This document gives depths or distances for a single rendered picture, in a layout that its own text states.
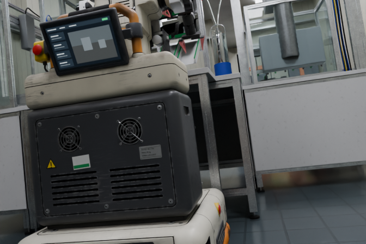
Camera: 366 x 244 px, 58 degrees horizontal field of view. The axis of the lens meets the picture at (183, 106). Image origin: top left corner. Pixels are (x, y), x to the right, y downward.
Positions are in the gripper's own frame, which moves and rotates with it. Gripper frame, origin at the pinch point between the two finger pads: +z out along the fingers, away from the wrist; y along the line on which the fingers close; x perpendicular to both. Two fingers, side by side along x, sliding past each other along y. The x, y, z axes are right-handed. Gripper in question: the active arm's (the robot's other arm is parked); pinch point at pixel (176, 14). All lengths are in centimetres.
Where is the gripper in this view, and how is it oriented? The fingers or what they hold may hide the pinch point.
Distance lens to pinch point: 218.4
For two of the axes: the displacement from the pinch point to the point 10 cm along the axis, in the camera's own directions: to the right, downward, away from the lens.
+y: -9.2, 1.3, 3.8
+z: 4.0, 4.5, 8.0
